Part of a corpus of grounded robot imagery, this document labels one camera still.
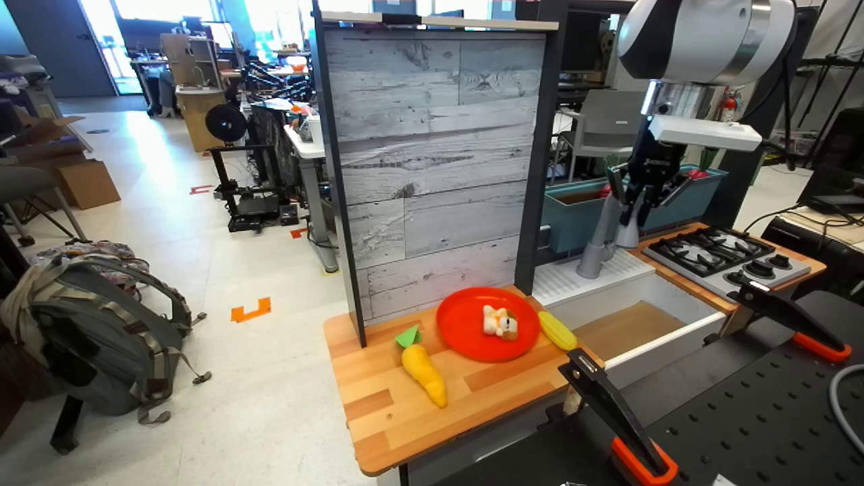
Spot black equipment stand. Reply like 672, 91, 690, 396
202, 99, 301, 234

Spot grey desk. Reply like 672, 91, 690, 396
282, 118, 341, 275

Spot wooden toy kitchen counter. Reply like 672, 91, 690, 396
321, 283, 578, 479

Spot small cardboard box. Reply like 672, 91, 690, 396
53, 160, 125, 211

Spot yellow toy carrot green leaf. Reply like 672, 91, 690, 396
393, 323, 452, 410

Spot black clamp orange handle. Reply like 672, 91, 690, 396
725, 273, 856, 366
556, 348, 684, 486

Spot orange round plate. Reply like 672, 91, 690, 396
435, 283, 544, 364

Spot grey wood-print panel black frame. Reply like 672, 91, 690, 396
310, 9, 567, 348

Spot grey chair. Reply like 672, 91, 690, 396
570, 87, 648, 163

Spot small brown white toy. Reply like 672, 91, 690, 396
482, 303, 522, 342

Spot yellow toy corn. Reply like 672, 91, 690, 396
537, 308, 584, 356

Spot grey toy tap nozzle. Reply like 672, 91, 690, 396
576, 192, 648, 280

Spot toy stove top black burners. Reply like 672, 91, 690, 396
629, 219, 830, 319

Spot grey backpack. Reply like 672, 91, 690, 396
0, 237, 217, 426

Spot wooden cabinet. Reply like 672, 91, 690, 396
159, 32, 231, 150

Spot teal box backsplash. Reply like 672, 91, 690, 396
537, 167, 730, 260

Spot white toy sink basin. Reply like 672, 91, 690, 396
530, 250, 730, 392

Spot grey cable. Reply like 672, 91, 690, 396
826, 361, 864, 433

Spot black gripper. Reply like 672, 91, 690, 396
613, 133, 691, 226

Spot black monitor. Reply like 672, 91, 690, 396
799, 106, 864, 219

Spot orange floor marker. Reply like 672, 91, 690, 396
231, 294, 275, 323

